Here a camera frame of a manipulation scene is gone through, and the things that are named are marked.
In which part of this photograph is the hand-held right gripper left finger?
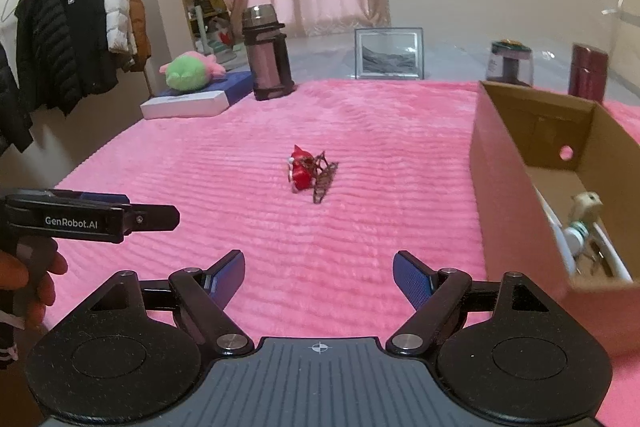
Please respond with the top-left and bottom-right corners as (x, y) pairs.
(50, 249), (256, 358)

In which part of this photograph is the glass jar with dark lid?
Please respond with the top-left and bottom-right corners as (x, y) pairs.
(486, 39), (535, 88)

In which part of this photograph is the white power adapter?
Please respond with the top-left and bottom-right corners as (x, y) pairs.
(572, 192), (603, 225)

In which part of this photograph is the black jacket with small logo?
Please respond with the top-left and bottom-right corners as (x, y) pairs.
(60, 0), (119, 96)

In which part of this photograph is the black puffer jacket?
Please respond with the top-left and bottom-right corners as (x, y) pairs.
(0, 42), (34, 158)
(15, 0), (83, 116)

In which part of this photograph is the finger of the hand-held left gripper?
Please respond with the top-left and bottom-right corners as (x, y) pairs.
(80, 192), (130, 208)
(122, 204), (181, 233)

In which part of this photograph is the pink ribbed blanket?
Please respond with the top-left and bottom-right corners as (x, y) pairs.
(47, 79), (640, 427)

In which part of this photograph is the brown jacket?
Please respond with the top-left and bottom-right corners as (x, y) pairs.
(107, 0), (152, 72)

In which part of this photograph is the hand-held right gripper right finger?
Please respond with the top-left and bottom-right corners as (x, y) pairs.
(386, 251), (591, 358)

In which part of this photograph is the white flat box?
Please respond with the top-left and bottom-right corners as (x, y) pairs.
(140, 89), (231, 120)

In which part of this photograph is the brown hair clip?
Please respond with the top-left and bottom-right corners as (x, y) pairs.
(305, 150), (340, 204)

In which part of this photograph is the white plastic tray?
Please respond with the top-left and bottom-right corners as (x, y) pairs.
(535, 187), (633, 284)

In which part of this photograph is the white puffer jacket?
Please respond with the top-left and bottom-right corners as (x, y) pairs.
(85, 0), (138, 55)

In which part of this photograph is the steel thermos flask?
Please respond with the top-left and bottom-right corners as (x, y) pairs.
(241, 5), (293, 101)

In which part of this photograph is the green and pink plush toy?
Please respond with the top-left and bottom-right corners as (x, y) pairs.
(159, 51), (228, 92)

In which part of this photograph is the maroon tumbler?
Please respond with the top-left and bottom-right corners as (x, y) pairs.
(568, 43), (610, 102)

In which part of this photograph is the framed landscape picture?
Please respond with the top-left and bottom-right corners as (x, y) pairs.
(354, 27), (425, 81)

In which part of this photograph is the person's left hand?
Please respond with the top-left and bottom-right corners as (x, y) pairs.
(0, 237), (68, 328)

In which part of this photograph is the blue flat box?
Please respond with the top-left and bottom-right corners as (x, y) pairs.
(200, 72), (254, 105)

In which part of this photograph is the clear plastic bag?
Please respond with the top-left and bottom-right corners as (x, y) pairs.
(600, 0), (640, 118)

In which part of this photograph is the brown cardboard box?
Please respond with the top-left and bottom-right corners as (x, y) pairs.
(470, 80), (640, 355)

